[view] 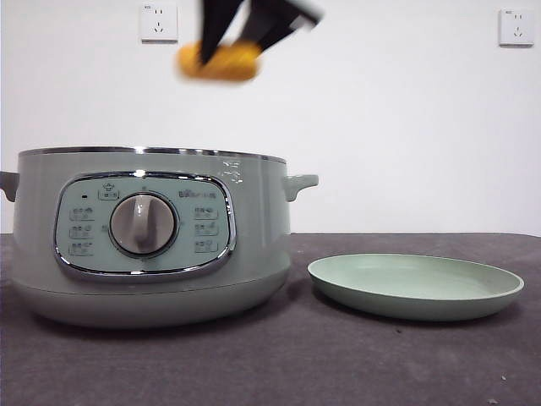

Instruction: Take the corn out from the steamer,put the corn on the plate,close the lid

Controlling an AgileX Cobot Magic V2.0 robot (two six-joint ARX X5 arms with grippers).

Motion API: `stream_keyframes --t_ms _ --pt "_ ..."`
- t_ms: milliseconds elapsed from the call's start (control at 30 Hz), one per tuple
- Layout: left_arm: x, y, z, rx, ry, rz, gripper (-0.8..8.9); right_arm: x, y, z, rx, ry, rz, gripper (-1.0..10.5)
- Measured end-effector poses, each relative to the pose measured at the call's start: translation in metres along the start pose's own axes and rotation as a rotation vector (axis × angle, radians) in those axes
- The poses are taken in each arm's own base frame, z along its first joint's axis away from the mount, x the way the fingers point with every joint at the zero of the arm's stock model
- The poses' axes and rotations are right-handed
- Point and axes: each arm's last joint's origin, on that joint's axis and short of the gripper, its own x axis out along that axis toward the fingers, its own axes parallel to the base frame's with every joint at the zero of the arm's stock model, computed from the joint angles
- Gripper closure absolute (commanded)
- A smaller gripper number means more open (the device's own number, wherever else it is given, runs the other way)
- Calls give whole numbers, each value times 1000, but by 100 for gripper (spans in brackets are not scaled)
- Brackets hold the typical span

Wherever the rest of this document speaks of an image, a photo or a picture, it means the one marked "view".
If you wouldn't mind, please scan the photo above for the yellow corn cob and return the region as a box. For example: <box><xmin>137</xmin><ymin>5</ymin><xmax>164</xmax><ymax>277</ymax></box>
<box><xmin>176</xmin><ymin>39</ymin><xmax>264</xmax><ymax>86</ymax></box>

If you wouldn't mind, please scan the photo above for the pale green electric steamer pot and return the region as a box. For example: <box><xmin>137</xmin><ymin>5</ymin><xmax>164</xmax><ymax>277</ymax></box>
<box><xmin>0</xmin><ymin>145</ymin><xmax>320</xmax><ymax>329</ymax></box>

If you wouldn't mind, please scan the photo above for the pale green round plate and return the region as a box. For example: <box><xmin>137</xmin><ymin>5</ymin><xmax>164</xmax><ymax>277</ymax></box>
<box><xmin>307</xmin><ymin>253</ymin><xmax>526</xmax><ymax>321</ymax></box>

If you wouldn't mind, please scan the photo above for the grey round dial knob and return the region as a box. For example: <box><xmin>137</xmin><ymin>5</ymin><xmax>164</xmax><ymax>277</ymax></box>
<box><xmin>109</xmin><ymin>192</ymin><xmax>178</xmax><ymax>257</ymax></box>

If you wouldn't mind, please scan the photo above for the white wall power outlet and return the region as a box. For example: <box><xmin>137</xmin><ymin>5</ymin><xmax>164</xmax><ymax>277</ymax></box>
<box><xmin>498</xmin><ymin>8</ymin><xmax>536</xmax><ymax>48</ymax></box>
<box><xmin>140</xmin><ymin>3</ymin><xmax>179</xmax><ymax>45</ymax></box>

